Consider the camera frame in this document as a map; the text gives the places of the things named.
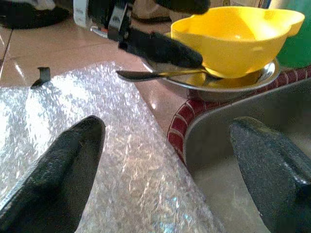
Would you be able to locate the black tape strip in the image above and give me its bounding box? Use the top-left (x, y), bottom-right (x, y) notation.
top-left (31, 67), bottom-right (52, 89)

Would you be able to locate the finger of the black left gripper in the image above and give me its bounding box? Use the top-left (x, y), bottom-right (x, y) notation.
top-left (119, 28), bottom-right (204, 68)
top-left (155, 0), bottom-right (211, 15)

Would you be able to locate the metal spoon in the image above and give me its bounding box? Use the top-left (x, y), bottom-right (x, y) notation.
top-left (116, 68), bottom-right (221, 81)

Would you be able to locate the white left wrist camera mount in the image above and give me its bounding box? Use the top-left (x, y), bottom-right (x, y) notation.
top-left (72, 0), bottom-right (93, 27)

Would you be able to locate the clear bubble wrap sheet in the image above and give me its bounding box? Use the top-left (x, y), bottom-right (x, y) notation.
top-left (0, 60), bottom-right (228, 233)

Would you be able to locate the green dish soap bottle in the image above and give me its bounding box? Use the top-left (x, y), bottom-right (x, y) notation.
top-left (276, 14), bottom-right (311, 69)

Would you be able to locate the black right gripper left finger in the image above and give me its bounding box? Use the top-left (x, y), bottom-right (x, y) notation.
top-left (0, 115), bottom-right (106, 233)

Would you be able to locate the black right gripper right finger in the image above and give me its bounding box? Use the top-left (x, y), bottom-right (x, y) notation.
top-left (229, 116), bottom-right (311, 233)

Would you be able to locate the stainless steel sink basin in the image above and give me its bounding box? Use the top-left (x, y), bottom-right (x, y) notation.
top-left (184, 77), bottom-right (311, 233)

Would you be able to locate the stainless steel bowl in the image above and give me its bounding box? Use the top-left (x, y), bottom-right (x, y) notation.
top-left (145, 58), bottom-right (283, 103)

